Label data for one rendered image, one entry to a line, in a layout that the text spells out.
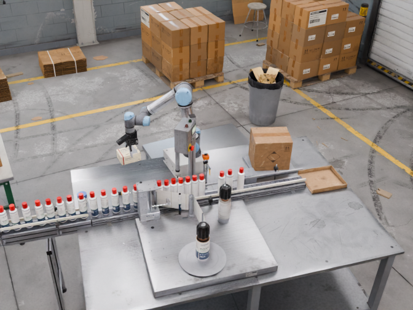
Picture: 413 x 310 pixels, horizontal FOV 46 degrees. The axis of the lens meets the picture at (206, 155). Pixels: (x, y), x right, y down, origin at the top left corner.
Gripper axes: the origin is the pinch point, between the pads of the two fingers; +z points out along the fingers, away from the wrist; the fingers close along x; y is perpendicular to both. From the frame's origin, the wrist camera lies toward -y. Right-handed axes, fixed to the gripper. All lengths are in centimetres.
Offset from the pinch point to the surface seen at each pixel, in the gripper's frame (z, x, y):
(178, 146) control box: -34, -54, 19
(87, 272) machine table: 19, -91, -60
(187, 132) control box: -46, -58, 23
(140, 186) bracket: -14, -60, -12
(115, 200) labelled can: 1, -51, -27
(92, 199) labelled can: -3, -48, -42
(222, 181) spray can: -2, -65, 49
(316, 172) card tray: 14, -67, 137
